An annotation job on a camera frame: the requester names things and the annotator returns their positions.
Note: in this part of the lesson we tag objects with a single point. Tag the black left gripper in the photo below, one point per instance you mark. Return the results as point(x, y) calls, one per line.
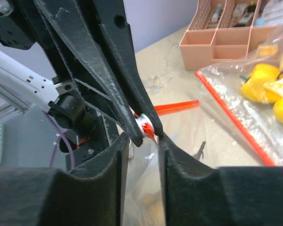
point(90, 43)

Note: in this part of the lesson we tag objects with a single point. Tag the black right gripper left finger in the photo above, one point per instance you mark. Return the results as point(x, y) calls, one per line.
point(91, 195)

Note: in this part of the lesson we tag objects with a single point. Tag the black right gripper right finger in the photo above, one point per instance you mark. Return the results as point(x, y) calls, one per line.
point(195, 194)

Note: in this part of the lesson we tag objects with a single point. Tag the clear zip bag brown food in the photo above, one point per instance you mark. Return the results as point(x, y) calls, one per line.
point(183, 123)

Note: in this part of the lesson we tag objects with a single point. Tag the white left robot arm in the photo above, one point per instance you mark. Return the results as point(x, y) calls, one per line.
point(55, 99)

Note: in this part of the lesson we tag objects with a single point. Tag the fake brown grape bunch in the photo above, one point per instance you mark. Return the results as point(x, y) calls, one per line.
point(153, 214)

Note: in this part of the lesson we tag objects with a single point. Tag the clear zip bag yellow food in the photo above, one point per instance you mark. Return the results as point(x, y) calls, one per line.
point(255, 121)

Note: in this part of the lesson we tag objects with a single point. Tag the yellow fake pepper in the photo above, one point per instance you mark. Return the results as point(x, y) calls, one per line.
point(253, 89)

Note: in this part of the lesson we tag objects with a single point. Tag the yellow fake food wedge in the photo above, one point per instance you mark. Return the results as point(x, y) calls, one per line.
point(266, 50)

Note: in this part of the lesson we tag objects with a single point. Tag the small clear vial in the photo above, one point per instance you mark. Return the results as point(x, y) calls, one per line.
point(217, 13)

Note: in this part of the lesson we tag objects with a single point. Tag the pink plastic file organizer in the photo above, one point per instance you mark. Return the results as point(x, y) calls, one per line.
point(205, 43)

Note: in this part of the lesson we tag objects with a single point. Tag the white blue cap tube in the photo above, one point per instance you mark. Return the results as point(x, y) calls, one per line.
point(270, 13)

